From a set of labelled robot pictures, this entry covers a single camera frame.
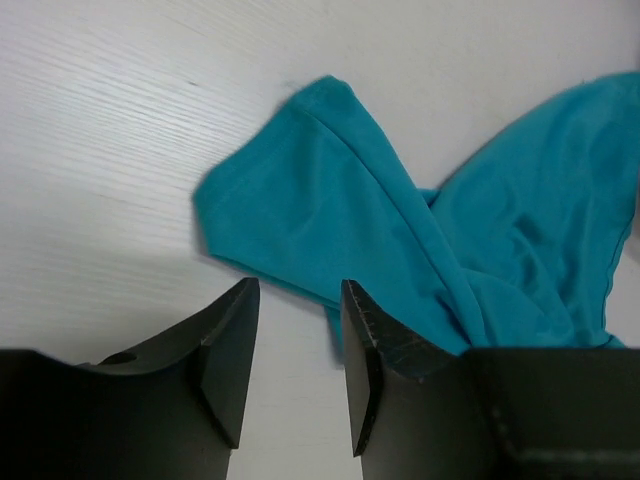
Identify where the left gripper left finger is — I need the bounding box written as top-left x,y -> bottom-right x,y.
1,278 -> 260,479

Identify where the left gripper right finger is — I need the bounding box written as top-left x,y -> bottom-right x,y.
341,280 -> 639,479

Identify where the teal t shirt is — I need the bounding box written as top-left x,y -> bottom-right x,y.
193,72 -> 639,354

